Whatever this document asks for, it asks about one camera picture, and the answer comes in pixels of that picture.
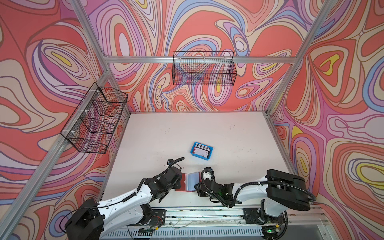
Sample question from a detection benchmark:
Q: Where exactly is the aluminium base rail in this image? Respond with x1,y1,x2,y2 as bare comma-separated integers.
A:
100,205,337,240

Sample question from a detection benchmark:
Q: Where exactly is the blue plastic tray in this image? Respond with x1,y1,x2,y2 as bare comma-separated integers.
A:
191,142,213,161

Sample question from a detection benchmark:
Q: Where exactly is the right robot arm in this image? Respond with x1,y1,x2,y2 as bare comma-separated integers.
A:
195,167,317,225

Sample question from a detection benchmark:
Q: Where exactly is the white VIP card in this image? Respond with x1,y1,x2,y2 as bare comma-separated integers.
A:
193,148,210,159

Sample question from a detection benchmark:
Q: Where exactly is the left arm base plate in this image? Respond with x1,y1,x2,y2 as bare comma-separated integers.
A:
138,209,166,227

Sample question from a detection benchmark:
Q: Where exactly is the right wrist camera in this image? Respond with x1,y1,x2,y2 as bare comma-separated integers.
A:
201,167,216,182

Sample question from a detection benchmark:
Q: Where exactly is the black wire basket back wall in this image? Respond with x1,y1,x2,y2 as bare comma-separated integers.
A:
172,51,238,86

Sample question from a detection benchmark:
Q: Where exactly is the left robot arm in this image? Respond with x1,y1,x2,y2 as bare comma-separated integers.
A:
61,157,185,240

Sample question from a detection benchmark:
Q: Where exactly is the black wire basket left wall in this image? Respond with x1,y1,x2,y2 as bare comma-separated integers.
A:
61,83,128,154

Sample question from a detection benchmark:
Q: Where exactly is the black wire basket wall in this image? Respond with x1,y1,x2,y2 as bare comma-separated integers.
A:
172,51,238,86
61,83,128,154

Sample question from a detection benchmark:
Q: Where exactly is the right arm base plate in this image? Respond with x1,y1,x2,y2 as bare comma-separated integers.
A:
243,208,286,225

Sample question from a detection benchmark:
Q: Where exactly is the stack of cards in tray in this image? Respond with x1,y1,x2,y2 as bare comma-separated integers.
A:
195,143,211,152

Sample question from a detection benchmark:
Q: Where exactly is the red leather card holder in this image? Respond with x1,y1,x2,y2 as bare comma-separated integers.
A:
176,172,201,192

